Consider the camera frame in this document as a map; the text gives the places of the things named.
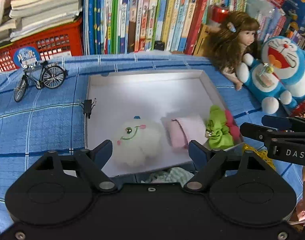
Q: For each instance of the white cardboard box tray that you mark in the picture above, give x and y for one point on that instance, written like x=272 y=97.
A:
x=157 y=96

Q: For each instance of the pink red soft item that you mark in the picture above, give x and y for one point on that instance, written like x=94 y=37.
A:
x=233 y=128

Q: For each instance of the black binder clip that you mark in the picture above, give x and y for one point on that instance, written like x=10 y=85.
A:
x=87 y=106

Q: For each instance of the brown haired doll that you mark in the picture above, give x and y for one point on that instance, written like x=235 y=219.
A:
x=230 y=41

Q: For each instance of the green striped cloth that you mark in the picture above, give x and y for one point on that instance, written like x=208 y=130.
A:
x=172 y=175

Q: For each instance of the green fabric scrunchie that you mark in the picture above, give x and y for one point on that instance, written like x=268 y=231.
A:
x=218 y=132

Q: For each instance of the red can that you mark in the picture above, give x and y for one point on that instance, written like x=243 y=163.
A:
x=218 y=15

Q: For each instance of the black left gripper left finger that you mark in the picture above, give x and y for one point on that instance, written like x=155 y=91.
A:
x=91 y=163

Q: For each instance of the stack of grey books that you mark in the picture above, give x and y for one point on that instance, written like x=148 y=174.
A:
x=23 y=18

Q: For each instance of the pink folded cloth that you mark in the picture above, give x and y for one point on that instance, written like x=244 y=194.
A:
x=180 y=130

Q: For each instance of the white fluffy plush toy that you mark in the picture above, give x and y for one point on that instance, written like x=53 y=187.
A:
x=138 y=142

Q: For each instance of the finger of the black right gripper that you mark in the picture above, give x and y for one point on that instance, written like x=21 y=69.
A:
x=295 y=124
x=262 y=133

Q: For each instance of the round blue sticker badge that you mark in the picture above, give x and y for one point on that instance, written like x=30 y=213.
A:
x=26 y=56

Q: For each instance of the red plastic basket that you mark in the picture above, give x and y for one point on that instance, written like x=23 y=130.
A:
x=61 y=40

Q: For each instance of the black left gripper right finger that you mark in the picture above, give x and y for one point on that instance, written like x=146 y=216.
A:
x=209 y=165

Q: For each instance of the blue Doraemon plush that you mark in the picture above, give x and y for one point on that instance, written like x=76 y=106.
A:
x=278 y=78

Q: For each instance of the miniature black bicycle model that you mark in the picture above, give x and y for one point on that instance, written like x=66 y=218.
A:
x=43 y=74

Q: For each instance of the row of upright books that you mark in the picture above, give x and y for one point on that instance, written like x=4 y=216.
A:
x=130 y=26

